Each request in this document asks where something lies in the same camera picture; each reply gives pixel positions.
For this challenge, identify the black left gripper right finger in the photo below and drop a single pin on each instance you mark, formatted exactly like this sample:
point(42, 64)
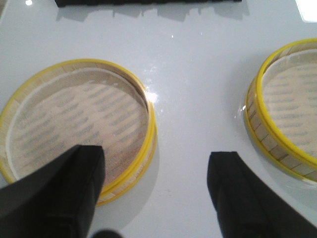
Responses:
point(246, 207)

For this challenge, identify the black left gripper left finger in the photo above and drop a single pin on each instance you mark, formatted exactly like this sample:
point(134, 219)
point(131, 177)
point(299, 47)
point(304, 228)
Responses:
point(57, 200)

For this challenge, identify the bamboo steamer basket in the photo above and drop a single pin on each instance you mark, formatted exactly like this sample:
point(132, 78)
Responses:
point(129, 177)
point(263, 131)

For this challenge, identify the left basket liner paper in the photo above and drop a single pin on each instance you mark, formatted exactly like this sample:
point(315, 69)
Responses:
point(86, 107)

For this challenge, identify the white steamer liner paper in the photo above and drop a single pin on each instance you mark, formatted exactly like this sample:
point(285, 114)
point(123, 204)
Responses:
point(289, 90)

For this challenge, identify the black bowl rack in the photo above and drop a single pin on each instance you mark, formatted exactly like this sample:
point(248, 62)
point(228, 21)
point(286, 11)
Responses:
point(64, 3)

